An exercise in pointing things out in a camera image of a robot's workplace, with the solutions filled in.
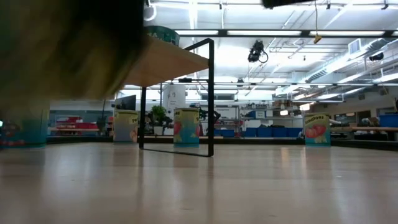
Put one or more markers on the tomatoes can teal yellow label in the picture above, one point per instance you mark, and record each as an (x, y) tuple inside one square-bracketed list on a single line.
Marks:
[(317, 130), (186, 130)]

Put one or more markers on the wooden shelf black metal frame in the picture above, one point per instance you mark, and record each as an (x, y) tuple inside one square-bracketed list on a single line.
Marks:
[(168, 62)]

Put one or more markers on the black metal table frame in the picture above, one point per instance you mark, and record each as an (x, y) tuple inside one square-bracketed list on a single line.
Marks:
[(264, 141)]

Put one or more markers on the black hanging overhead camera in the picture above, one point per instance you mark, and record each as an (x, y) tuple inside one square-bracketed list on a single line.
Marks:
[(256, 51)]

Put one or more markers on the black background monitor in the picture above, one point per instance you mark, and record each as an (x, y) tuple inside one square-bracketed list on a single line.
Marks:
[(125, 102)]

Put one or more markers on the tuna fish can green label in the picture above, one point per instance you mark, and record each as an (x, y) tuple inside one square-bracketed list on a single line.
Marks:
[(164, 35)]

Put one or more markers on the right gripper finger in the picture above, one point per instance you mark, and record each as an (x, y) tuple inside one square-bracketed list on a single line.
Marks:
[(286, 3)]

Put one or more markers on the red storage bins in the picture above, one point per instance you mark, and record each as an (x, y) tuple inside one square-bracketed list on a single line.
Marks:
[(76, 126)]

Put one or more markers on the blue box on rack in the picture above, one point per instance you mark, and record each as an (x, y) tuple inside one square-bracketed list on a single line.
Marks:
[(256, 114)]

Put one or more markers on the cherries can teal yellow label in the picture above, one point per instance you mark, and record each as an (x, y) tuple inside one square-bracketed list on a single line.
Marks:
[(56, 56), (28, 133)]

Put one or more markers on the peaches can yellow grey label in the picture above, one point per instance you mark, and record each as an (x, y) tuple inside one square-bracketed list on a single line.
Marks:
[(124, 124)]

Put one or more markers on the large blue storage bin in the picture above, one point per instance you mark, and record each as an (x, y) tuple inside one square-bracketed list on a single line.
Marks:
[(388, 120)]

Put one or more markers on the black overhead rig beam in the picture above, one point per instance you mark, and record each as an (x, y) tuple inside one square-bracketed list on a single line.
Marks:
[(264, 33), (280, 84)]

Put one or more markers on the black background robot arm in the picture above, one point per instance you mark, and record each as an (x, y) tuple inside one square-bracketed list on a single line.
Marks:
[(206, 115)]

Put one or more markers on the black slanted rig post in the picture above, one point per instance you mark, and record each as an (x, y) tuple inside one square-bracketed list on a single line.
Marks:
[(103, 115)]

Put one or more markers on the black ceiling fixture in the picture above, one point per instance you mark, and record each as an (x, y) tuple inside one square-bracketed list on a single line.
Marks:
[(376, 56)]

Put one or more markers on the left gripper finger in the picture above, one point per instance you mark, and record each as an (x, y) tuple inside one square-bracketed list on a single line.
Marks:
[(127, 31)]

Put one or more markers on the wooden workbench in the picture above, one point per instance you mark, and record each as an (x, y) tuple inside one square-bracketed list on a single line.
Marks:
[(373, 128)]

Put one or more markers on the potted plant white pot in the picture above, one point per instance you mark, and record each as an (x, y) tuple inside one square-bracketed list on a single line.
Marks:
[(158, 113)]

